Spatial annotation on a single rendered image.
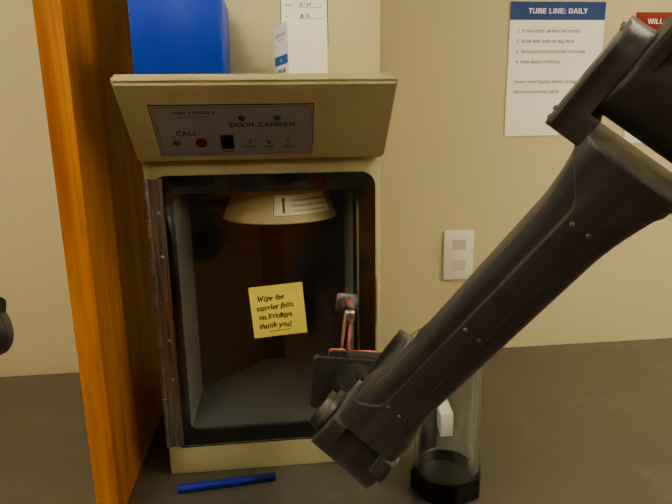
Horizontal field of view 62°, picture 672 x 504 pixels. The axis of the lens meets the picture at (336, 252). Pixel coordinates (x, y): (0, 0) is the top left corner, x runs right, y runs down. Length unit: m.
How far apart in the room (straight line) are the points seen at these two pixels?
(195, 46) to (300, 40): 0.12
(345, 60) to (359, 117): 0.11
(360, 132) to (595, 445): 0.64
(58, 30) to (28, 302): 0.76
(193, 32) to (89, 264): 0.30
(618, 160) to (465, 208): 0.95
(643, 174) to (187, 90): 0.48
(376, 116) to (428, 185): 0.57
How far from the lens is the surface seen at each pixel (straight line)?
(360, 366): 0.68
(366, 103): 0.69
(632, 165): 0.36
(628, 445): 1.06
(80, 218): 0.73
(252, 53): 0.78
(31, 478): 1.02
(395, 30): 1.24
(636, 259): 1.50
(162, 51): 0.68
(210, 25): 0.67
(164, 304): 0.81
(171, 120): 0.70
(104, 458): 0.83
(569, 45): 1.36
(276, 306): 0.80
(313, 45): 0.70
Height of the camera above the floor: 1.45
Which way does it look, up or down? 13 degrees down
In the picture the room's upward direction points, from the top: 1 degrees counter-clockwise
